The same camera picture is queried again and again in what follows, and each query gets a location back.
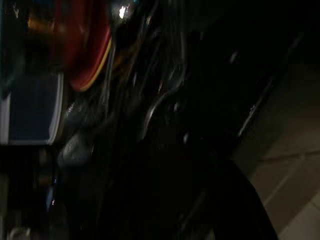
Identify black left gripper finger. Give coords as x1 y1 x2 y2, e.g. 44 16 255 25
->
179 152 279 240

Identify clear plastic container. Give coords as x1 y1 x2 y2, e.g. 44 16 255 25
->
0 72 65 146

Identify red plate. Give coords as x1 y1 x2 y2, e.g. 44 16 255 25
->
53 0 113 92

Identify steel spoon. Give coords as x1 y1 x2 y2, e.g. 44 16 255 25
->
58 134 95 167

